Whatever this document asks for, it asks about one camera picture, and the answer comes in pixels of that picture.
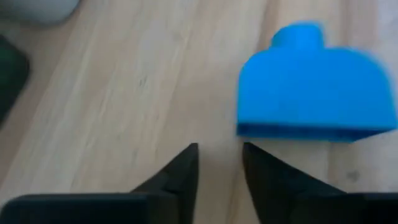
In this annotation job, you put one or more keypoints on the dark grey translucent bin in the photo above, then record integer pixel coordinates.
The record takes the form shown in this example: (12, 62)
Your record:
(11, 77)

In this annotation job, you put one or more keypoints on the large blue toy block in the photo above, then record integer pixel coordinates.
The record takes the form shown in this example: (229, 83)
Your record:
(311, 87)

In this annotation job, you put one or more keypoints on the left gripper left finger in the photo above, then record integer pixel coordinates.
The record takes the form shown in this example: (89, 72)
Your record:
(168, 193)

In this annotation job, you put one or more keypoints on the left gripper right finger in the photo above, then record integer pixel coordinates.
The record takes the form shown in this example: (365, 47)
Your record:
(280, 193)

